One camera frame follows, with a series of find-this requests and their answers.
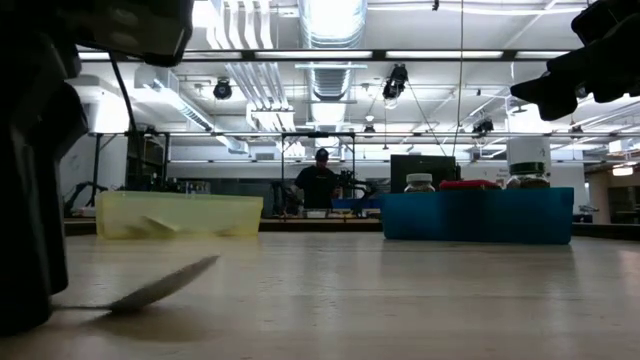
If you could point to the red-lidded smoked paprika tin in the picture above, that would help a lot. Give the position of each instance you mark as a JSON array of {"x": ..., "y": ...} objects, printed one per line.
[{"x": 467, "y": 184}]

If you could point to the green-lidded glass herb jar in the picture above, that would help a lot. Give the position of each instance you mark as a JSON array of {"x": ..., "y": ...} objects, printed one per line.
[{"x": 527, "y": 175}]

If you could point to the black equipment case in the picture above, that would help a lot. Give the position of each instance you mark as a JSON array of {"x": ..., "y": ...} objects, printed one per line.
[{"x": 425, "y": 170}]

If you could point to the black ceiling spotlight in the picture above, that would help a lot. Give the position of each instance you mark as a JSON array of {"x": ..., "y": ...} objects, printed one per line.
[
  {"x": 482, "y": 125},
  {"x": 395, "y": 80},
  {"x": 222, "y": 89}
]

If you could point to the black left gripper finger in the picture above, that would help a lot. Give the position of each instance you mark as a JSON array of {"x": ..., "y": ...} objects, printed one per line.
[
  {"x": 25, "y": 250},
  {"x": 60, "y": 225}
]

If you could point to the white round pillar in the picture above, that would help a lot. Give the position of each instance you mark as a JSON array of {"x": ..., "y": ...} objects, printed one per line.
[{"x": 529, "y": 149}]

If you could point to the black background robot workstation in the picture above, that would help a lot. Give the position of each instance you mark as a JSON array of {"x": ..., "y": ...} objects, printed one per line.
[{"x": 355, "y": 187}]

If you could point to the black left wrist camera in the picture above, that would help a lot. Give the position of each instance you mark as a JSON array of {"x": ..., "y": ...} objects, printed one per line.
[{"x": 145, "y": 30}]

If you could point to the black shelving unit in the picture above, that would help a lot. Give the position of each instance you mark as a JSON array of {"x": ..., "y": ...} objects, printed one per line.
[{"x": 145, "y": 160}]

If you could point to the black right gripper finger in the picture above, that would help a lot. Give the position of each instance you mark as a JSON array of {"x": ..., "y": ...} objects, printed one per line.
[{"x": 550, "y": 97}]

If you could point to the yellow translucent plastic bin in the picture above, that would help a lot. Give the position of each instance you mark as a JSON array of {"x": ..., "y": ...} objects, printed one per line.
[{"x": 180, "y": 215}]

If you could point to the person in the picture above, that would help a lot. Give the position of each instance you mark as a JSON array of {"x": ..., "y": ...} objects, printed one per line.
[{"x": 317, "y": 185}]

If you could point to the blue plastic bin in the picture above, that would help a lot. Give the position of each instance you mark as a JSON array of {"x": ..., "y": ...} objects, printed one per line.
[{"x": 480, "y": 215}]

